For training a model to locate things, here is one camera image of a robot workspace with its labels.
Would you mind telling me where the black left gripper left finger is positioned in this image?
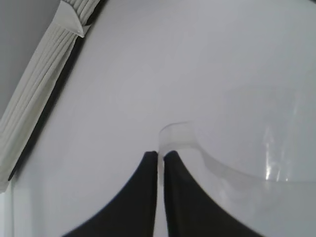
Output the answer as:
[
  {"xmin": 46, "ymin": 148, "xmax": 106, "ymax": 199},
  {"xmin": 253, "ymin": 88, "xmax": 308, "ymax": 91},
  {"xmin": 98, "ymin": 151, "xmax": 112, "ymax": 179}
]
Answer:
[{"xmin": 61, "ymin": 150, "xmax": 159, "ymax": 237}]

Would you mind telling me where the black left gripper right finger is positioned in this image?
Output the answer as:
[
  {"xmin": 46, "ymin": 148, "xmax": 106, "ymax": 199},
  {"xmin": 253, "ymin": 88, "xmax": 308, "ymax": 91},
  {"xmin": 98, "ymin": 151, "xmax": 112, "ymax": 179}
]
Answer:
[{"xmin": 162, "ymin": 150, "xmax": 266, "ymax": 237}]

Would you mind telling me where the clear plastic measuring cup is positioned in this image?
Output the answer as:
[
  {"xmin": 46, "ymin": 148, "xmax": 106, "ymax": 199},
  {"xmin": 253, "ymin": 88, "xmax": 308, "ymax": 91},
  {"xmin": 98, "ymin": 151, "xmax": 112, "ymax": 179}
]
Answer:
[{"xmin": 158, "ymin": 83, "xmax": 316, "ymax": 185}]

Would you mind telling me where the white ribbed backdrop cloth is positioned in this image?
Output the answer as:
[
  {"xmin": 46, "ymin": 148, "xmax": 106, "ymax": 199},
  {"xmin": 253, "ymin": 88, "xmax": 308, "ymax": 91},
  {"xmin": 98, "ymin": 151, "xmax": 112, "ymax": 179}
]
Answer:
[{"xmin": 0, "ymin": 0, "xmax": 107, "ymax": 194}]

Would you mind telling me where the clear triangular tape piece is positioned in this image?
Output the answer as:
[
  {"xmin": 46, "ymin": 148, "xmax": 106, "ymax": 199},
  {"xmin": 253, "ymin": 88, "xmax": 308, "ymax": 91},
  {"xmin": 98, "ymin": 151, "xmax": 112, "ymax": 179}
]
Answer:
[{"xmin": 52, "ymin": 0, "xmax": 86, "ymax": 39}]

